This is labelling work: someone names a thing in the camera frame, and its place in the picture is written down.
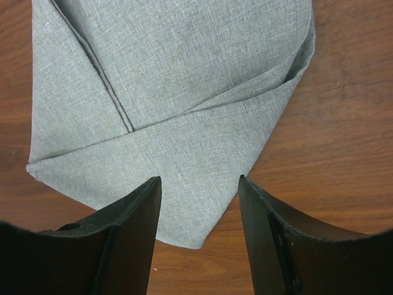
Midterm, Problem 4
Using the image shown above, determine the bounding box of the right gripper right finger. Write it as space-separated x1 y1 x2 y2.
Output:
238 176 392 294

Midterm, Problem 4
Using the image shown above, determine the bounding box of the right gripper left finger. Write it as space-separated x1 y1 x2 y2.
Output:
1 177 161 294

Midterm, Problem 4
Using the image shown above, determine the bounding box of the grey cloth napkin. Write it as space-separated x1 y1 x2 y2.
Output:
26 1 316 249

